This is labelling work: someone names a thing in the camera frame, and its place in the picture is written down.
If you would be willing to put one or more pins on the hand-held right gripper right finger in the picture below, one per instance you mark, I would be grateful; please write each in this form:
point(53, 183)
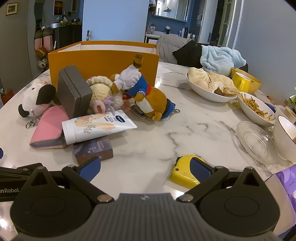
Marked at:
point(200, 170)

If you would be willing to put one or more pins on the purple packet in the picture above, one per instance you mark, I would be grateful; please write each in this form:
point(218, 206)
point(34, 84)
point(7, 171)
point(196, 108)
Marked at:
point(284, 190)

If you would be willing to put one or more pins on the small framed wall picture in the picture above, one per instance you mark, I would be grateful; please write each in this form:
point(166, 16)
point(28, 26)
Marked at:
point(11, 9)

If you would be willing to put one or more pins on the clear glass plate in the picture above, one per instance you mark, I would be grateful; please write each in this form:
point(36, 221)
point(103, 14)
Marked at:
point(254, 141)

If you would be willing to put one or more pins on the basketball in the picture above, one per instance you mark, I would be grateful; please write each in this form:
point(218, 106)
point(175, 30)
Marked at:
point(41, 52)

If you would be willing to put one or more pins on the rectangular wall mirror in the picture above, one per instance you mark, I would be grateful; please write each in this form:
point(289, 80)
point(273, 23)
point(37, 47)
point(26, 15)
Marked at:
point(171, 9)

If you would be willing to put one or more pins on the white bowl with fries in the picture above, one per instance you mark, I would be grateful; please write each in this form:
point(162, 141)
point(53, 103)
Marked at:
point(251, 115)

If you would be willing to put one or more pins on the orange wall picture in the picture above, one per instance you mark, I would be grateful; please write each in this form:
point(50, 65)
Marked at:
point(58, 7)

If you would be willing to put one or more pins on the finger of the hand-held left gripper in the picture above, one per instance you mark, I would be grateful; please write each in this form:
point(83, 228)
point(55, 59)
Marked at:
point(1, 153)

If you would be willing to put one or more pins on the brown egg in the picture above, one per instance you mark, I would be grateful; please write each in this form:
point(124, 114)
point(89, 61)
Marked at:
point(200, 84)

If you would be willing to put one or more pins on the brown plush in sailor suit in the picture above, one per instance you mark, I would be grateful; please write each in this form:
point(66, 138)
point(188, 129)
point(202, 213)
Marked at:
point(152, 99)

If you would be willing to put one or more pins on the pink wallet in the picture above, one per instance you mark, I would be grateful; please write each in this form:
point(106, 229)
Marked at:
point(46, 127)

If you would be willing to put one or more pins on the pink hanging bags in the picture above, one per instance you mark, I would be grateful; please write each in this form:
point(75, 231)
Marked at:
point(44, 40)

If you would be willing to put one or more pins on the cream crochet sheep doll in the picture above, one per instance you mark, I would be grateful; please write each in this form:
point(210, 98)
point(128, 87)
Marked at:
point(101, 90)

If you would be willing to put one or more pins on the wavy wall mirror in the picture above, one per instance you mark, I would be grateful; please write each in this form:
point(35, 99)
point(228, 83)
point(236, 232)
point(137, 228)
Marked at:
point(39, 14)

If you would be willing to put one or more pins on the glass panel door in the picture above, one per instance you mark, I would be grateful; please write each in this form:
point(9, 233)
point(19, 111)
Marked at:
point(225, 20)

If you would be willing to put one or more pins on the white deep bowl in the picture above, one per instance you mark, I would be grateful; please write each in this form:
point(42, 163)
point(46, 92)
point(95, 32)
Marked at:
point(284, 139)

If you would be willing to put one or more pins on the orange cardboard box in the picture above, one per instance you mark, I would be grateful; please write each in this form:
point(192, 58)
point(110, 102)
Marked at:
point(104, 60)

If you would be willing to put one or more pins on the light blue fleece blanket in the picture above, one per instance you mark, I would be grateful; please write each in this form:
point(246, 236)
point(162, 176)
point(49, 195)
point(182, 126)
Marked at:
point(219, 59)

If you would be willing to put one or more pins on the blue key pouch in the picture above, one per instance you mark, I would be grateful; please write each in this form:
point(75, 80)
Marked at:
point(171, 107)

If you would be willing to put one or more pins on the french fries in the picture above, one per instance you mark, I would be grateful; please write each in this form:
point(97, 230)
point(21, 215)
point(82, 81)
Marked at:
point(254, 105)

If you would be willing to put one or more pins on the yellow mug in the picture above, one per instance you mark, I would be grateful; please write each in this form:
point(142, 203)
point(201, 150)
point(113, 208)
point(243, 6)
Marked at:
point(240, 83)

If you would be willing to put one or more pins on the white floral lotion tube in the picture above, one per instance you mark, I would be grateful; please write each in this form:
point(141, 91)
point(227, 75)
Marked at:
point(92, 129)

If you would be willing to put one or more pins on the yellow tape measure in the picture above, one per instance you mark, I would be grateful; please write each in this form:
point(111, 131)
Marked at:
point(180, 171)

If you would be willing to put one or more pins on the small purple brown box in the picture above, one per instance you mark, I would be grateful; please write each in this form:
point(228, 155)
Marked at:
point(92, 150)

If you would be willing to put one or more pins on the yellow bowl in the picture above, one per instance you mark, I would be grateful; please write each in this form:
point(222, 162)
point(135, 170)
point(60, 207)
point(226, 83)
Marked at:
point(255, 84)

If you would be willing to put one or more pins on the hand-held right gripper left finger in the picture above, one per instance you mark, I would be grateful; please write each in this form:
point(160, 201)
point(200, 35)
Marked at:
point(90, 168)

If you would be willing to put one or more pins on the grey padded jacket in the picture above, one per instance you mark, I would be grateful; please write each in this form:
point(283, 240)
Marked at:
point(168, 46)

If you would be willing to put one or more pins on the folded flatbread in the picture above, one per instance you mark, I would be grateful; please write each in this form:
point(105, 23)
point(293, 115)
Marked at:
point(223, 82)

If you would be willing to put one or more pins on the dark grey gift box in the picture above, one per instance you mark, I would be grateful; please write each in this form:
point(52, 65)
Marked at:
point(74, 92)

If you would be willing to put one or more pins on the row of toiletry bottles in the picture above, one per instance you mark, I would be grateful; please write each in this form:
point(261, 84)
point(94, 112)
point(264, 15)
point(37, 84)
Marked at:
point(185, 33)

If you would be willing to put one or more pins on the soccer ball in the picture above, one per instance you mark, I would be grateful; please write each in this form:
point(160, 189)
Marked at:
point(43, 63)

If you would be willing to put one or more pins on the black cabinet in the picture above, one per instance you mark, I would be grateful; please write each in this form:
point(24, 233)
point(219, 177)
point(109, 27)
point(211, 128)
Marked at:
point(69, 36)

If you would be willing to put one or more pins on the white paper sheet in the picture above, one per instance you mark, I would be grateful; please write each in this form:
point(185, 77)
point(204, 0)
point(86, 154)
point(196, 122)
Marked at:
point(164, 69)

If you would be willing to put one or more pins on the narrow framed wall picture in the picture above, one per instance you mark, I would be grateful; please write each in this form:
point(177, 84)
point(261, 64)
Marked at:
point(74, 5)

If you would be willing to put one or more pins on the black jacket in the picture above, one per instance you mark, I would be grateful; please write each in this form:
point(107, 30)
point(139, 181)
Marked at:
point(189, 54)

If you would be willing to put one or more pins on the small dark card case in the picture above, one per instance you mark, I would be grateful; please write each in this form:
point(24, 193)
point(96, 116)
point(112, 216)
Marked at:
point(138, 112)

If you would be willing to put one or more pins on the metal basin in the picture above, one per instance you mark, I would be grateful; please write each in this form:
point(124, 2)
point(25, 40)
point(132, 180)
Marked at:
point(55, 25)

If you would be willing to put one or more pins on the white bowl with buns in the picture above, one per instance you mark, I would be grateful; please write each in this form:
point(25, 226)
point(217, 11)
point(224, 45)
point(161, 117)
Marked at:
point(208, 95)

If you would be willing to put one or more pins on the white steamed bun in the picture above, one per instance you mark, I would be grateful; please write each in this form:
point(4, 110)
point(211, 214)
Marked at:
point(198, 74)

